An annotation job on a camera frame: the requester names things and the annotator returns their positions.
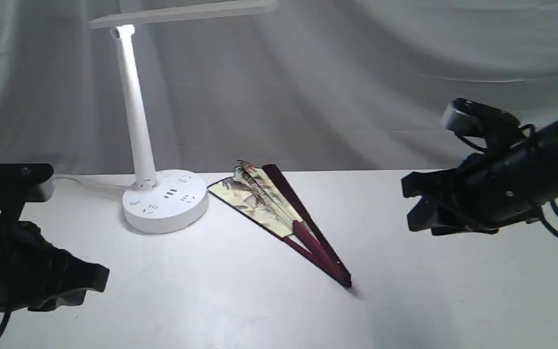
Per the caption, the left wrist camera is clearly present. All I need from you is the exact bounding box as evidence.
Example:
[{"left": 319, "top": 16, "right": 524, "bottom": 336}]
[{"left": 0, "top": 163, "right": 54, "bottom": 222}]

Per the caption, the white power cable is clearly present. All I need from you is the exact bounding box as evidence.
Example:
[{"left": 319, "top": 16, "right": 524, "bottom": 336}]
[{"left": 46, "top": 174, "right": 136, "bottom": 194}]

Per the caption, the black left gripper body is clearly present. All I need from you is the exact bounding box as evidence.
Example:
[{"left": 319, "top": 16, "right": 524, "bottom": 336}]
[{"left": 0, "top": 218, "right": 71, "bottom": 312}]

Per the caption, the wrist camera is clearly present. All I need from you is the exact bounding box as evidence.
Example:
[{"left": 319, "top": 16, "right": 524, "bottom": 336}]
[
  {"left": 0, "top": 163, "right": 54, "bottom": 222},
  {"left": 441, "top": 98, "right": 526, "bottom": 153}
]

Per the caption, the painted folding paper fan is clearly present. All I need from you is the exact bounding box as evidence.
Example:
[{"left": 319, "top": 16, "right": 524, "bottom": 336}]
[{"left": 208, "top": 160, "right": 352, "bottom": 288}]

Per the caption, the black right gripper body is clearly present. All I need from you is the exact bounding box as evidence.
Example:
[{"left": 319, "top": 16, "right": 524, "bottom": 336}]
[{"left": 446, "top": 131, "right": 558, "bottom": 235}]

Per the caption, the white desk lamp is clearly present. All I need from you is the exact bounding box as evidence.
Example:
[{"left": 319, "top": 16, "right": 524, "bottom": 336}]
[{"left": 88, "top": 0, "right": 277, "bottom": 234}]

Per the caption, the grey backdrop curtain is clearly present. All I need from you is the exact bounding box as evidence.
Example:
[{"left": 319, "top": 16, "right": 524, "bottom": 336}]
[{"left": 0, "top": 0, "right": 558, "bottom": 174}]

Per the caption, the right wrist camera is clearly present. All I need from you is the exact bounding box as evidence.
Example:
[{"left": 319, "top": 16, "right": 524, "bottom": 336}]
[{"left": 441, "top": 98, "right": 526, "bottom": 153}]

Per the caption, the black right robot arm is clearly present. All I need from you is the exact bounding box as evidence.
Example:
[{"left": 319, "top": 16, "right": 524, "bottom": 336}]
[{"left": 401, "top": 98, "right": 558, "bottom": 236}]

